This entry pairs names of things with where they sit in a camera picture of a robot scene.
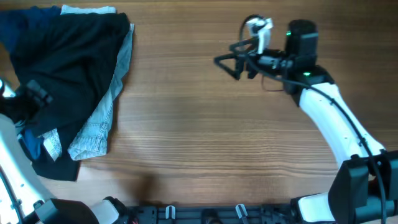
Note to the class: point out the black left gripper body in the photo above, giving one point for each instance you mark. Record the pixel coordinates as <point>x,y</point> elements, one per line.
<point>38,94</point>

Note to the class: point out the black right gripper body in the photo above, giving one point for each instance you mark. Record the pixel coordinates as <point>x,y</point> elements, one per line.
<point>249,62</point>

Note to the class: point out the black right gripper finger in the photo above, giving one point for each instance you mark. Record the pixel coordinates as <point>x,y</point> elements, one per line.
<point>235,73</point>
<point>245,46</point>

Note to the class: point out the black shorts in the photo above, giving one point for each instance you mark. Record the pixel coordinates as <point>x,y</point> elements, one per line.
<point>73,60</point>

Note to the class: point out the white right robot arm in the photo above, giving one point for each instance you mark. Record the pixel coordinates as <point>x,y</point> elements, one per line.
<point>365,187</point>

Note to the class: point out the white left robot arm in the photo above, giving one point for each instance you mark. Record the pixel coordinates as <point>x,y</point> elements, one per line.
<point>24,199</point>

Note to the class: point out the navy blue garment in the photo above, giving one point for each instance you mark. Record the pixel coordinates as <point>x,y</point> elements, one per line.
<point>15,22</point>

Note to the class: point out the light blue denim shorts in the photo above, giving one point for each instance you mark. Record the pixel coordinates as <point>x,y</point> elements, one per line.
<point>92,139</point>

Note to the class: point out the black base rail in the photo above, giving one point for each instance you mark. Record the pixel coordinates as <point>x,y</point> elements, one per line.
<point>171,214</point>

